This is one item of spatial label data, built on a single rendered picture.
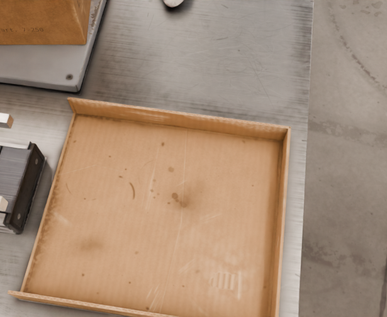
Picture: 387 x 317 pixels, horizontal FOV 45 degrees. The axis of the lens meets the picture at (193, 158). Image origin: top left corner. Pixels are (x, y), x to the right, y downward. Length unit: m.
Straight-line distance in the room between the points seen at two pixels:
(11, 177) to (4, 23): 0.23
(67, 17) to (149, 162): 0.23
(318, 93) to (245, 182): 1.15
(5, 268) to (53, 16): 0.34
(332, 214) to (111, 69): 1.01
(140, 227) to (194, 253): 0.08
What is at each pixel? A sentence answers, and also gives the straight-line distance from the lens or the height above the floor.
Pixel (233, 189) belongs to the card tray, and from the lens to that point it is 0.61.
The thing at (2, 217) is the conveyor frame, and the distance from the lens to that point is 0.59.
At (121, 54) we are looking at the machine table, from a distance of 0.73.
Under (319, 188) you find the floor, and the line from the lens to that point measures 1.56.
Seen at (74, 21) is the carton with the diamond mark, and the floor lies 0.90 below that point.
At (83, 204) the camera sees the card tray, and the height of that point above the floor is 0.83.
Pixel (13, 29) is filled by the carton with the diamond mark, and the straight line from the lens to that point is 0.72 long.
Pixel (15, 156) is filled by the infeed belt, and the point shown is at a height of 0.88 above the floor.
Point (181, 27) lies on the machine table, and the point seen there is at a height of 0.83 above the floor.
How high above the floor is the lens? 1.40
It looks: 65 degrees down
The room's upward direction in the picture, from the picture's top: 1 degrees clockwise
